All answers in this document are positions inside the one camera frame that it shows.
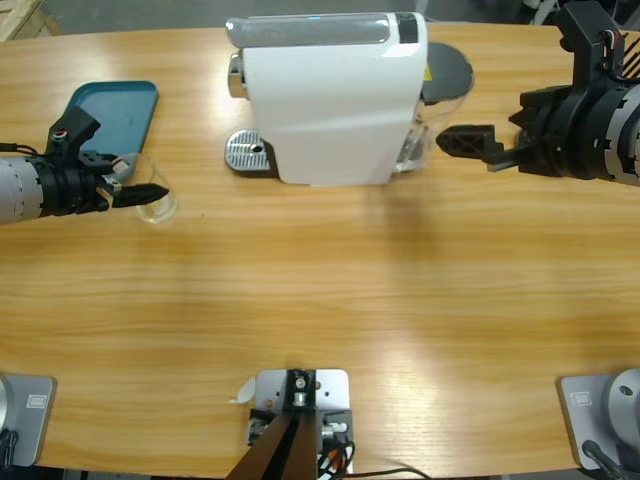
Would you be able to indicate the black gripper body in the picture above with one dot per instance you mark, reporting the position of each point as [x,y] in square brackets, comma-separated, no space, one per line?
[70,190]
[575,140]

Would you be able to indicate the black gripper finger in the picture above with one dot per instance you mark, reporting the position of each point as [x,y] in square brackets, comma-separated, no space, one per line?
[95,159]
[142,195]
[542,105]
[470,142]

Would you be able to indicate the clear drinking glass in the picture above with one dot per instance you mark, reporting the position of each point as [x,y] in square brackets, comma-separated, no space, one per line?
[160,212]

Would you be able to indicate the grey coffee machine lever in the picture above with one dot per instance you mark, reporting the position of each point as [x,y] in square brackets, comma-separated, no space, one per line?
[300,32]

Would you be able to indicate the white capsule coffee machine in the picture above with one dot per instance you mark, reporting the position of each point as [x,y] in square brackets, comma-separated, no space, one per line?
[325,110]

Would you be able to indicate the teal plastic tray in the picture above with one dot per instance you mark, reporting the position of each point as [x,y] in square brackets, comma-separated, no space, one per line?
[130,115]

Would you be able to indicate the clear water tank grey lid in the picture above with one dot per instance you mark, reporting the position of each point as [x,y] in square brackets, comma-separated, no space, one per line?
[445,70]

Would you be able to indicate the wooden pallet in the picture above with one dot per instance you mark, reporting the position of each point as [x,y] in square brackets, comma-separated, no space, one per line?
[20,17]

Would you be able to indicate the white tape piece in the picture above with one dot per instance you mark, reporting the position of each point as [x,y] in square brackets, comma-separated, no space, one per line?
[245,391]

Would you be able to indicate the dark object at right edge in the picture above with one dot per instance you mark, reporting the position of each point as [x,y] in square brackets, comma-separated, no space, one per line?
[332,390]

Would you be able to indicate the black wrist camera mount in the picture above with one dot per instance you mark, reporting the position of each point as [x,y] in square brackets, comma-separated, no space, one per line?
[587,40]
[72,130]

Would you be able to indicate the white metal chair frame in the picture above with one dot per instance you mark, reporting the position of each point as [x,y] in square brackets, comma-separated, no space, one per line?
[540,11]

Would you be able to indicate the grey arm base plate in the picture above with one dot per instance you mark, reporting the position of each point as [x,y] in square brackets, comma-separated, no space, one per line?
[30,415]
[585,415]

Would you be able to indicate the dark camera post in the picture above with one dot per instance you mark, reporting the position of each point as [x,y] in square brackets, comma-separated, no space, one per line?
[290,445]

